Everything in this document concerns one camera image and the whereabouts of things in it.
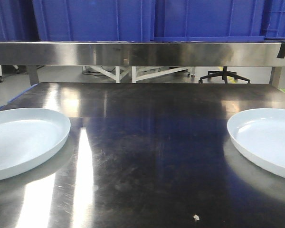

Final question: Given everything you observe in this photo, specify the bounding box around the steel shelf leg right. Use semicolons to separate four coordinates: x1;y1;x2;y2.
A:
269;66;283;88

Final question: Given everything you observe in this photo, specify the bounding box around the black office chair base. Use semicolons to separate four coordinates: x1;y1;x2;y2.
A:
198;66;251;84

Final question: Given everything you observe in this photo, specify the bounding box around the light blue plate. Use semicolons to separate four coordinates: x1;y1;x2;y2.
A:
227;108;285;178
0;108;71;180

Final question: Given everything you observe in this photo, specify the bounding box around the blue plastic bin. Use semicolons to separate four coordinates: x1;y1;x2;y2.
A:
154;0;285;42
0;0;39;41
32;0;155;42

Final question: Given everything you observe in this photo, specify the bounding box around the stainless steel shelf rail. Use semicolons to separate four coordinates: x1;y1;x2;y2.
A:
0;42;285;67

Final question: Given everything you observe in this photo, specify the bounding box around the blue plastic bin centre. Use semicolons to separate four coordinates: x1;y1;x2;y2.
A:
32;0;155;42

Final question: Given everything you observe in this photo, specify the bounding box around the black tape strip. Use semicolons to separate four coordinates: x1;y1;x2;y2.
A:
277;42;285;59

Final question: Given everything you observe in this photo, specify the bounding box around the blue plastic bin right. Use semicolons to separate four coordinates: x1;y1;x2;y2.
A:
154;0;285;42

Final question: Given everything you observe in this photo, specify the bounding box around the blue plastic bin left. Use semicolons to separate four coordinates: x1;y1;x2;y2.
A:
0;0;39;41

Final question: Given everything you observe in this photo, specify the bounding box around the steel shelf leg left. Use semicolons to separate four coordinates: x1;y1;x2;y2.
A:
26;65;39;86

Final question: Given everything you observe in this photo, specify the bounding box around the steel shelf leg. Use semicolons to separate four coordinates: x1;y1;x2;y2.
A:
26;65;39;86
269;66;283;88

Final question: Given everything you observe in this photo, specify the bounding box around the white table frame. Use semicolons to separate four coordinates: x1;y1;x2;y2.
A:
82;66;196;83

